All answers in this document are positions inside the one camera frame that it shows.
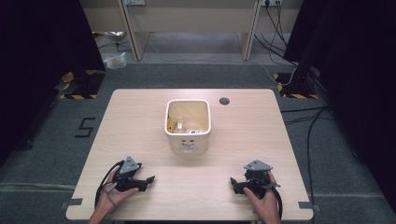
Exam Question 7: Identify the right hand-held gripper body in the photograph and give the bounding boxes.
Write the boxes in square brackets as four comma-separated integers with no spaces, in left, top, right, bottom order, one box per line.
[243,159,275,200]

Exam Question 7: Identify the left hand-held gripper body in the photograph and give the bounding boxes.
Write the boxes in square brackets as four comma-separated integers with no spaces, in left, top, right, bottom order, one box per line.
[111,155,145,192]

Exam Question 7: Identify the white square bin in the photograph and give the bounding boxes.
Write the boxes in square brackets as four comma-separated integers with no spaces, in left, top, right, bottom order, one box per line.
[163,98,213,156]

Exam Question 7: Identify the clear plastic cup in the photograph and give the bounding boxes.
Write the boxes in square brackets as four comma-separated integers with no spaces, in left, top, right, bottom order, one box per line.
[173,116,189,134]

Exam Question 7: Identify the person's right hand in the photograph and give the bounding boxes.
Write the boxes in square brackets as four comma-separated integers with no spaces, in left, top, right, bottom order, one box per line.
[242,171,280,219]

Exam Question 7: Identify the person's left hand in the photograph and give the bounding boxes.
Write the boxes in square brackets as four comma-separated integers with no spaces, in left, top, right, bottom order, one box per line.
[94,168,140,217]

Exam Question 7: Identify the grey tape strip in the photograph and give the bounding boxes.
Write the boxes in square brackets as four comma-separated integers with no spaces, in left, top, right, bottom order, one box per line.
[60,197,84,210]
[297,201,321,213]

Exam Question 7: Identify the yellow packet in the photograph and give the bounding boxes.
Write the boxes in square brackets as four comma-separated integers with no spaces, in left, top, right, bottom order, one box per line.
[166,117,178,134]

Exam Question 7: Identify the black stand base striped tape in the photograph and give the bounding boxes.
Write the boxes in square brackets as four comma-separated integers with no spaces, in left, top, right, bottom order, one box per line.
[58,69,106,101]
[273,72,320,100]

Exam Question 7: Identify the clear plastic bag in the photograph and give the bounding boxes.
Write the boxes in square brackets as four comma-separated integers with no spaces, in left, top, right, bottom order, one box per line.
[103,51,128,70]

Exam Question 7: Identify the black curtain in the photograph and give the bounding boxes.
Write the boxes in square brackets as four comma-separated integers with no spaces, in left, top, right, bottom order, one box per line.
[282,0,396,213]
[0,0,106,169]

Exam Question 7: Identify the silver foil sheet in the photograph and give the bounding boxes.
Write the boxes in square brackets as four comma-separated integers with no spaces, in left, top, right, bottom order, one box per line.
[92,30,127,42]

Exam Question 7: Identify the grey cord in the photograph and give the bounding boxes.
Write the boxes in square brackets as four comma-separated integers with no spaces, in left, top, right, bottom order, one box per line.
[104,182,119,209]

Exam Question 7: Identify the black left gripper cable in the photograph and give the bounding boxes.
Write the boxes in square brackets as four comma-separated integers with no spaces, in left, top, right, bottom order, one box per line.
[93,160,126,209]

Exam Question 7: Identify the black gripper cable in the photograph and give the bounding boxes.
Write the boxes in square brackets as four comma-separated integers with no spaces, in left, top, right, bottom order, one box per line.
[93,160,126,209]
[269,185,284,222]

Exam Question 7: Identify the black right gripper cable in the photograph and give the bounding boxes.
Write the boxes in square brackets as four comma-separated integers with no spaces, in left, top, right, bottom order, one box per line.
[269,185,284,222]

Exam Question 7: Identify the black floor cable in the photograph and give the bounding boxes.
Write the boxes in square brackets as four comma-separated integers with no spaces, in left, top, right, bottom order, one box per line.
[279,105,336,224]

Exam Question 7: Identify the thin black cable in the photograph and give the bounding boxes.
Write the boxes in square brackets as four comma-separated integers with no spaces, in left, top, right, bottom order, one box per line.
[97,39,133,53]

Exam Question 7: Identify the black cable bundle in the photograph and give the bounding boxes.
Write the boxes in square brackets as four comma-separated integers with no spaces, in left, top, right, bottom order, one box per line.
[253,3,301,68]

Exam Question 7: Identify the light wooden desk frame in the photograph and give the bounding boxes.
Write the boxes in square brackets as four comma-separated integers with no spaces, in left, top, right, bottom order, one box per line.
[78,0,305,62]

